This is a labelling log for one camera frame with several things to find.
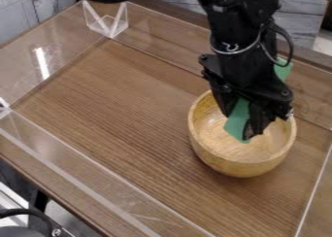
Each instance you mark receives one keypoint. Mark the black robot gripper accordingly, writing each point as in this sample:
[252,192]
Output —
[245,76]

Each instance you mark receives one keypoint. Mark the green rectangular block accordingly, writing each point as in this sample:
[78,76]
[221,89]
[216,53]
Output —
[236,121]

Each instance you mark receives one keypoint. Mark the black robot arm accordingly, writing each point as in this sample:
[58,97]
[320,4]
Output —
[242,26]

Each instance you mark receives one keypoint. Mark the light wooden bowl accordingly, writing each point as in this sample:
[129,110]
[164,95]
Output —
[236,159]

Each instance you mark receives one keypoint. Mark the black metal table leg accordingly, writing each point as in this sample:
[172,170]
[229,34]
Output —
[38,201]

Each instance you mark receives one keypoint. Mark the clear acrylic tray wall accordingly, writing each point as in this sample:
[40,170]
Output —
[96,132]

